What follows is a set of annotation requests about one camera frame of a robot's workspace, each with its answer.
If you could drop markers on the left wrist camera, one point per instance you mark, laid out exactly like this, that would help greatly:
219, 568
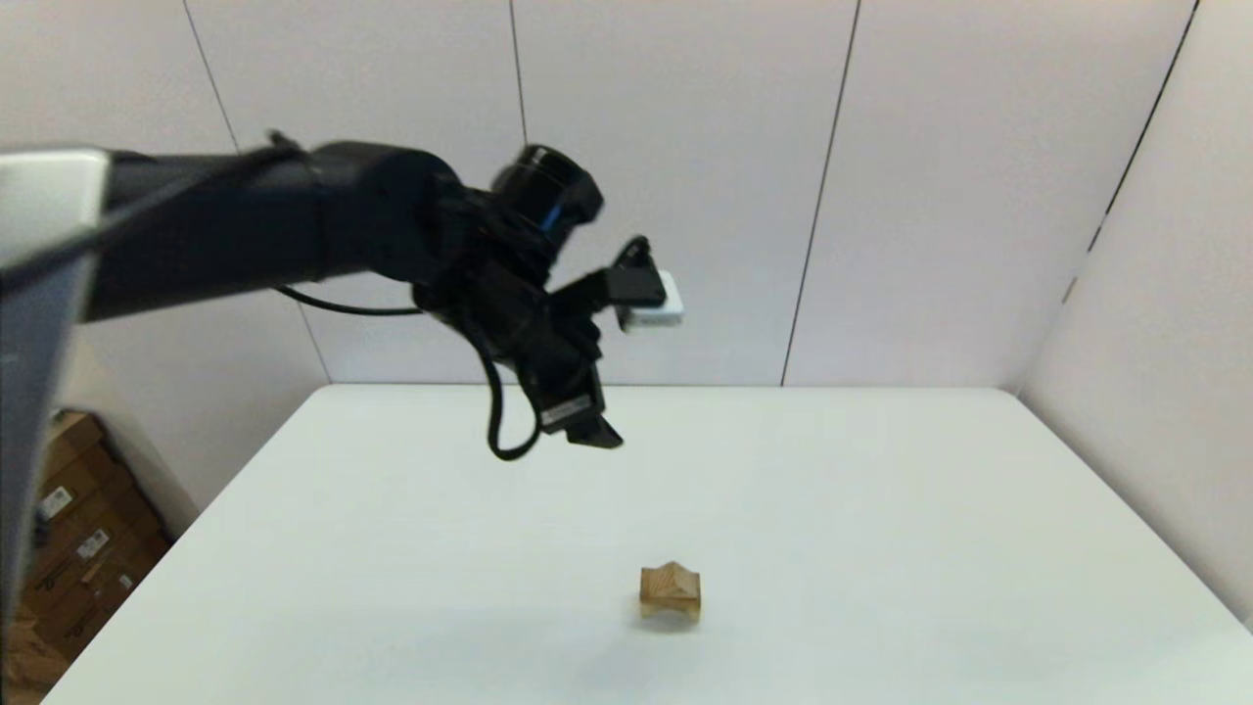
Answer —
651, 299

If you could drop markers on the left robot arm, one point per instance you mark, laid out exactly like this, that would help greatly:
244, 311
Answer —
245, 225

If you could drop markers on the rectangular wooden building block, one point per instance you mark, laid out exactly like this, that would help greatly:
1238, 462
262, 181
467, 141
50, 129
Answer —
685, 587

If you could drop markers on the arched wooden building block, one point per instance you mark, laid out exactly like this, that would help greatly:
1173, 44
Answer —
654, 610

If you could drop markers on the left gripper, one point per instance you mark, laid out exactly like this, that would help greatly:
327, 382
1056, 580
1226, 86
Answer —
538, 343

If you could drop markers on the triangular wooden building block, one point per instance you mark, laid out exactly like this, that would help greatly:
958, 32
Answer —
672, 576

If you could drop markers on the cardboard box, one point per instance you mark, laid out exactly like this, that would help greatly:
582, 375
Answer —
73, 460
34, 666
93, 578

